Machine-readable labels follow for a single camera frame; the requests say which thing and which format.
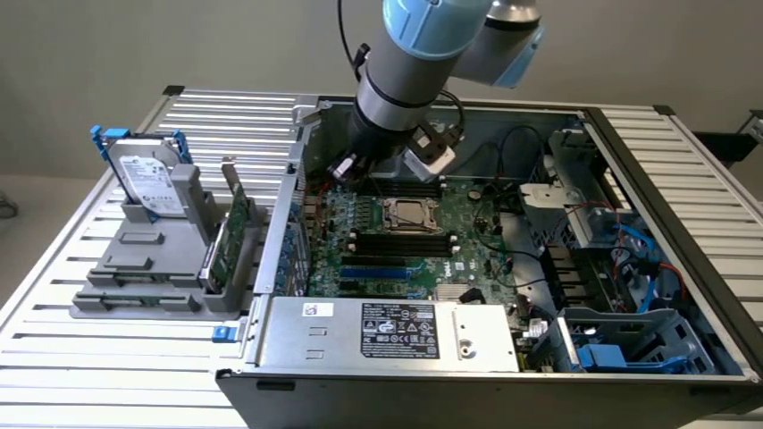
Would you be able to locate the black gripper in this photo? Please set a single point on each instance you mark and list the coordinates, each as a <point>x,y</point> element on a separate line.
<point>382,145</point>

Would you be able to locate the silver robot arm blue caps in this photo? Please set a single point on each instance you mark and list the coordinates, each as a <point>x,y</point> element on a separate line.
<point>411,53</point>

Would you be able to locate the black RAM slots bank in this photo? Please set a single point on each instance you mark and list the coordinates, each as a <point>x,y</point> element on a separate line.
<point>402,243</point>
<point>406,182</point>

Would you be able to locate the round coin cell battery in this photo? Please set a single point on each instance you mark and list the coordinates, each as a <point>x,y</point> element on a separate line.
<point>474,195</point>

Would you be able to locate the black expansion slot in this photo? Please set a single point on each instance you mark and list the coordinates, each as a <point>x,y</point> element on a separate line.
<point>372,261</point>

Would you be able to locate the green motherboard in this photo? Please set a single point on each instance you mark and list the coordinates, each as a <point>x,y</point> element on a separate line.
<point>418,268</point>

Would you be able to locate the blue expansion slot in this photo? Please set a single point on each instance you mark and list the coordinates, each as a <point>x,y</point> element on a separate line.
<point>372,271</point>

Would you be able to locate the green graphics card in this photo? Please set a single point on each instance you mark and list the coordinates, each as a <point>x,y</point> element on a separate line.
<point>230,241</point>

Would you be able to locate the metal disk bay cage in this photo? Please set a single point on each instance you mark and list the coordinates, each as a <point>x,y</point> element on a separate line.
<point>573,196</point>

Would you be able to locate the silver chipset heat sink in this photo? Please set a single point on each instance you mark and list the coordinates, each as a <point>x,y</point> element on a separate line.
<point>458,292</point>

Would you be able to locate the black table corner cap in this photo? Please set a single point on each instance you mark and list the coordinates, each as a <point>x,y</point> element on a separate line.
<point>174,90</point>
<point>663,110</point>

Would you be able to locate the grey parts rack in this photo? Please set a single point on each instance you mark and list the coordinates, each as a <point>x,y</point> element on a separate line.
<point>179,250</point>

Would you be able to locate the silver power supply unit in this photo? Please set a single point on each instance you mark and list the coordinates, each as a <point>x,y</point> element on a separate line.
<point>358,333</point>

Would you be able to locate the green RAM stick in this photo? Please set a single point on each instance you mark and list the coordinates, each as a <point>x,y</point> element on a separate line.
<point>143,274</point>

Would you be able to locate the blue case latch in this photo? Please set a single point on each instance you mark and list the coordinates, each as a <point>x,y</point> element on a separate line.
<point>220,333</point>

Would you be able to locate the black open PC case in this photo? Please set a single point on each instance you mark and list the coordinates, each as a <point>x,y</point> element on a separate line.
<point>418,393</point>

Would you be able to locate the black box beside table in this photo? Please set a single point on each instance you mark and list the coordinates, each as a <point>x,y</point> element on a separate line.
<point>721,147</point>

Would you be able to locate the grey plastic disk bay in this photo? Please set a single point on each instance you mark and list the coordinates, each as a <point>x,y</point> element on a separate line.
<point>631,339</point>

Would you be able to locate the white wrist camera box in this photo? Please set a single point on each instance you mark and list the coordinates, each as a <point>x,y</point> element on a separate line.
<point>430,157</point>

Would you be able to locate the CPU socket with metal frame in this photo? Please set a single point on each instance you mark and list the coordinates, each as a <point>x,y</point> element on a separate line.
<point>410,215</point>

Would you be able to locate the hard disk in blue bracket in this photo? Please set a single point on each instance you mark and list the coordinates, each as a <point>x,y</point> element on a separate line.
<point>146,179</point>

